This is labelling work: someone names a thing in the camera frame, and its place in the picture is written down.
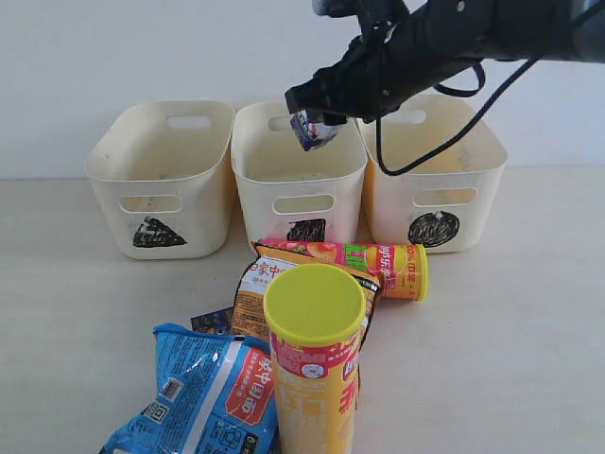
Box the blue instant noodle bag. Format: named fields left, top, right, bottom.
left=101, top=323, right=278, bottom=453

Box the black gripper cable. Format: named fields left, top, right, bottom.
left=375, top=0, right=605, bottom=177

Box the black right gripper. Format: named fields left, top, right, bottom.
left=285, top=1, right=495, bottom=127

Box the cream bin with triangle mark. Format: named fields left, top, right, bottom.
left=86, top=100, right=236, bottom=260

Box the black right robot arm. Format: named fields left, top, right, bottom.
left=285, top=0, right=604, bottom=125

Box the yellow Lays chips can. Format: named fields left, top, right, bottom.
left=264, top=264, right=366, bottom=453

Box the white blue milk carton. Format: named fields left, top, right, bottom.
left=289, top=111, right=343, bottom=151

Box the purple juice carton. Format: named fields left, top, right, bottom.
left=190, top=307, right=233, bottom=335

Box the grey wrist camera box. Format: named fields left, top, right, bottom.
left=312, top=0, right=357, bottom=18

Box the cream bin with circle mark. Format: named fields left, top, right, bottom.
left=357, top=95, right=508, bottom=253

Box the orange instant noodle bag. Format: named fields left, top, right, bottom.
left=231, top=238, right=382, bottom=341

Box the pink Lays chips can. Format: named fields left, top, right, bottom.
left=259, top=238, right=429, bottom=301

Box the cream bin with square mark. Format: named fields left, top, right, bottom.
left=231, top=102, right=368, bottom=243

